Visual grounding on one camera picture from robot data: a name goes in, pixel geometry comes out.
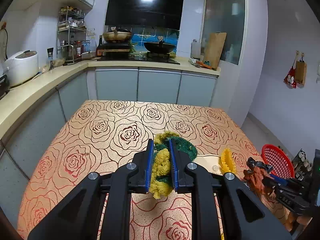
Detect yellow green scrub cloth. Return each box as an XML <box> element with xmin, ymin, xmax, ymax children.
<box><xmin>149</xmin><ymin>131</ymin><xmax>197</xmax><ymax>199</ymax></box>

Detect brown paper wrapper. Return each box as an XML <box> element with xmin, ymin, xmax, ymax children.
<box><xmin>243</xmin><ymin>166</ymin><xmax>272</xmax><ymax>197</ymax></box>

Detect beige paper bowl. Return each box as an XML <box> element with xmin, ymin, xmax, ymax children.
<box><xmin>193</xmin><ymin>155</ymin><xmax>223</xmax><ymax>175</ymax></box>

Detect black plastic bag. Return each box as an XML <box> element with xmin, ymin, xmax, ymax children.
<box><xmin>247</xmin><ymin>157</ymin><xmax>273</xmax><ymax>173</ymax></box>

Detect grey kitchen base cabinets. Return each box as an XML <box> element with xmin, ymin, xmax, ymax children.
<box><xmin>1</xmin><ymin>65</ymin><xmax>216</xmax><ymax>228</ymax></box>

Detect person's right hand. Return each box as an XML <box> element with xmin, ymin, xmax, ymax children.
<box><xmin>285</xmin><ymin>212</ymin><xmax>312</xmax><ymax>231</ymax></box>

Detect red plastic mesh basket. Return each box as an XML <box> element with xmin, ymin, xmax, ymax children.
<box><xmin>261</xmin><ymin>144</ymin><xmax>295</xmax><ymax>179</ymax></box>

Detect rose patterned tablecloth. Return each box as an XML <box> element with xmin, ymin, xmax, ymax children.
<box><xmin>16</xmin><ymin>100</ymin><xmax>293</xmax><ymax>240</ymax></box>

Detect red hanging ornament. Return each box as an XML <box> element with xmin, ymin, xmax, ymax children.
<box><xmin>284</xmin><ymin>51</ymin><xmax>299</xmax><ymax>88</ymax></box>

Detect brown hanging paper bag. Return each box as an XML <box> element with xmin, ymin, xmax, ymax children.
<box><xmin>295</xmin><ymin>54</ymin><xmax>307</xmax><ymax>86</ymax></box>

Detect white plastic jug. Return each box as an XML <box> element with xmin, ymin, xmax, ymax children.
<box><xmin>190</xmin><ymin>39</ymin><xmax>201</xmax><ymax>60</ymax></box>

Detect black wok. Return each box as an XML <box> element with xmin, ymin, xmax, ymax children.
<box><xmin>144</xmin><ymin>41</ymin><xmax>176</xmax><ymax>54</ymax></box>

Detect black gas stove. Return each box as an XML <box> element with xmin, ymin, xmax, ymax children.
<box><xmin>96</xmin><ymin>43</ymin><xmax>180</xmax><ymax>64</ymax></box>

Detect wooden cutting board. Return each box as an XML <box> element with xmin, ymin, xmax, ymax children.
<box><xmin>203</xmin><ymin>33</ymin><xmax>227</xmax><ymax>70</ymax></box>

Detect covered frying pan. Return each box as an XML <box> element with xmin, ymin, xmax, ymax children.
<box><xmin>103</xmin><ymin>27</ymin><xmax>132</xmax><ymax>43</ymax></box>

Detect metal spice rack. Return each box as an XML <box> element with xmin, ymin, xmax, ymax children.
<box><xmin>56</xmin><ymin>6</ymin><xmax>87</xmax><ymax>64</ymax></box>

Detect black pepper grinder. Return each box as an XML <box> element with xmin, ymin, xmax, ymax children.
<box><xmin>47</xmin><ymin>48</ymin><xmax>54</xmax><ymax>70</ymax></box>

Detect white rice cooker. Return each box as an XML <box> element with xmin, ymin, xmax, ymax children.
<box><xmin>4</xmin><ymin>50</ymin><xmax>39</xmax><ymax>87</ymax></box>

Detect black range hood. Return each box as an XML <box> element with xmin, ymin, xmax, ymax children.
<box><xmin>105</xmin><ymin>0</ymin><xmax>184</xmax><ymax>30</ymax></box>

